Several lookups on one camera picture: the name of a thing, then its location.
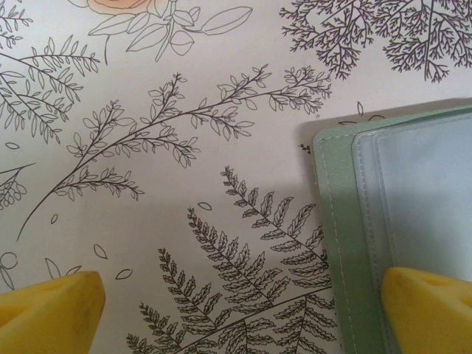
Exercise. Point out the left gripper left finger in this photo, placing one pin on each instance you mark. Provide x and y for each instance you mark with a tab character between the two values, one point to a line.
48	317

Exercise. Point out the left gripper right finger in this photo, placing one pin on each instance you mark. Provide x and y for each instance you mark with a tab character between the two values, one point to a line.
431	317

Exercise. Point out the green card holder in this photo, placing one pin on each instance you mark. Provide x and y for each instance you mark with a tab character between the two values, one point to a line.
405	184

